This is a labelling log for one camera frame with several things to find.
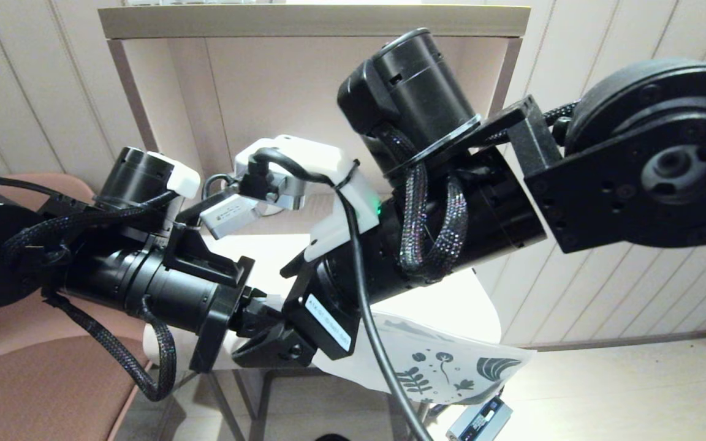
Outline white pouch with blue plants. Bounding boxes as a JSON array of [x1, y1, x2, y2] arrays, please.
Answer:
[[264, 294, 537, 406]]

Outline grey power adapter brick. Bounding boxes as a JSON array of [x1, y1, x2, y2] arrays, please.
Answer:
[[446, 395, 513, 441]]

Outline brown upholstered chair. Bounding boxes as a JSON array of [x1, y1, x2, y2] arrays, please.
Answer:
[[0, 173, 164, 441]]

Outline light wooden shelf desk unit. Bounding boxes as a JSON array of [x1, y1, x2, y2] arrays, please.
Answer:
[[97, 5, 531, 247]]

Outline speckled braided right arm cable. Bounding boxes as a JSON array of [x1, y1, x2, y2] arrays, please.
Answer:
[[384, 101, 580, 283]]

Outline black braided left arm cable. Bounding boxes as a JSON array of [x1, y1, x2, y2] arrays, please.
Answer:
[[1, 190, 178, 402]]

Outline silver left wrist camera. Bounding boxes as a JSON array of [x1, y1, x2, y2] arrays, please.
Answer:
[[199, 195, 259, 240]]

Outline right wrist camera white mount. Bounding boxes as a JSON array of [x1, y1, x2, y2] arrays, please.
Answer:
[[233, 135, 382, 264]]

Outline black left camera cable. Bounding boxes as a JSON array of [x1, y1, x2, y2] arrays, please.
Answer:
[[203, 173, 234, 202]]

